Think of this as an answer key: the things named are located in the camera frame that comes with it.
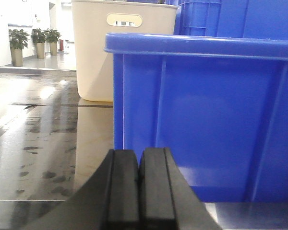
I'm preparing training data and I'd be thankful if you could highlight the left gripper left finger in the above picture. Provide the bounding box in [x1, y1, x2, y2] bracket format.
[23, 149, 140, 230]

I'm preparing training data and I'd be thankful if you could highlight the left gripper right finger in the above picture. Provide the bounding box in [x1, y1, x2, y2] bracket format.
[139, 148, 221, 230]

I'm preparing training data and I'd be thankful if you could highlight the blue target bin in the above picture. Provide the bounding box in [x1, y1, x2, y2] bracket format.
[104, 33, 288, 202]

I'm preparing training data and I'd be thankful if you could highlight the beige plastic bin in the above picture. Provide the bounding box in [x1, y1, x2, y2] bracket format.
[72, 0, 178, 102]

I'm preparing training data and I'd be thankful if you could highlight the potted plant right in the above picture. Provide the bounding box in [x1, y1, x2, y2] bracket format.
[45, 28, 60, 56]

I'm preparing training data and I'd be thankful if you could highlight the potted plant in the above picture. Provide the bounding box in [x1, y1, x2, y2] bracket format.
[31, 28, 46, 59]
[9, 29, 29, 67]
[45, 28, 60, 56]

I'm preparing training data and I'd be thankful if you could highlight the potted plant middle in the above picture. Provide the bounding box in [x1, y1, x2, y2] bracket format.
[31, 28, 46, 59]

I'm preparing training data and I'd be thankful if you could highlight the potted plant left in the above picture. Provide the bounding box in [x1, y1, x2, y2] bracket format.
[9, 29, 29, 67]

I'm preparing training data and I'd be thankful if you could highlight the large blue ribbed crate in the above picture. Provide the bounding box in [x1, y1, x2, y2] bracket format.
[173, 0, 288, 40]

